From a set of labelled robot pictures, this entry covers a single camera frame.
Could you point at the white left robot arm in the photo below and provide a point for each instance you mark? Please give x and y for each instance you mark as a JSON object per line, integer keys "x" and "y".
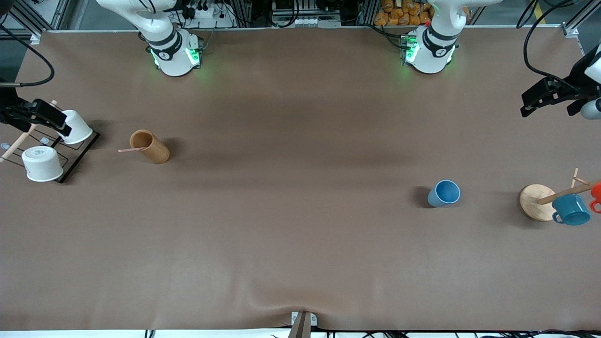
{"x": 432, "y": 51}

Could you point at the white terminal block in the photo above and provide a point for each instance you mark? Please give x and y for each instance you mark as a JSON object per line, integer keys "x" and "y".
{"x": 305, "y": 21}

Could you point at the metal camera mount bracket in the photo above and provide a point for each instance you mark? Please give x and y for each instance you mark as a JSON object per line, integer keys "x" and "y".
{"x": 301, "y": 325}

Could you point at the brown table cover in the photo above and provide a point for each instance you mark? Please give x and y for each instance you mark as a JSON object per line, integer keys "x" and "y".
{"x": 300, "y": 244}

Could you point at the red mug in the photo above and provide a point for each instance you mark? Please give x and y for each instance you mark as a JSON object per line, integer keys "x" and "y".
{"x": 597, "y": 192}

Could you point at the wooden rack dowel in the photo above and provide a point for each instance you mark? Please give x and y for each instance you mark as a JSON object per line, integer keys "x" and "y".
{"x": 16, "y": 143}

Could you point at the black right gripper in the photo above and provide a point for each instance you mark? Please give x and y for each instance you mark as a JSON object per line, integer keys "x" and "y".
{"x": 7, "y": 111}

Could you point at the light blue plastic cup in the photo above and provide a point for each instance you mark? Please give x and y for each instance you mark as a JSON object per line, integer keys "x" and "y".
{"x": 443, "y": 195}

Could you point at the teal enamel mug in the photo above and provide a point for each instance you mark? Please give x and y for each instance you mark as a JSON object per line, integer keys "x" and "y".
{"x": 570, "y": 210}

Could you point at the brown bamboo holder cup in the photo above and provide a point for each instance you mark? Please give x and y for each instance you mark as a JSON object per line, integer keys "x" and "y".
{"x": 157, "y": 151}

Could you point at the white cup embossed bottom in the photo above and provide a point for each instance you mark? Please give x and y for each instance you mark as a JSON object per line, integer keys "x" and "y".
{"x": 42, "y": 164}

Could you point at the white cup plain bottom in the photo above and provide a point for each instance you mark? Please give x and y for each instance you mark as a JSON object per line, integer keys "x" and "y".
{"x": 77, "y": 129}

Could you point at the pink straw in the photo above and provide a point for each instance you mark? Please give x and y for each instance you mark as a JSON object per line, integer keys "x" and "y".
{"x": 129, "y": 149}

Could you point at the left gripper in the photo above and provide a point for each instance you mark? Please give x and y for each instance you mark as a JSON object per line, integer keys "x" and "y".
{"x": 575, "y": 82}

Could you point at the aluminium frame profile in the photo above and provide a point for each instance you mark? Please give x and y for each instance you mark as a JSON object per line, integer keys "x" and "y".
{"x": 571, "y": 32}
{"x": 35, "y": 36}

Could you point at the wooden mug tree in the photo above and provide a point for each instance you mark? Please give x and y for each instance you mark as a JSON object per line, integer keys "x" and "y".
{"x": 535, "y": 202}

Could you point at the bag of orange buns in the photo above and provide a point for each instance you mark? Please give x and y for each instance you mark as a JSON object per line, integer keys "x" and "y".
{"x": 399, "y": 11}

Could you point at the white power strip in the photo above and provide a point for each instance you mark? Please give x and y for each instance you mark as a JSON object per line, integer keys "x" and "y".
{"x": 204, "y": 13}

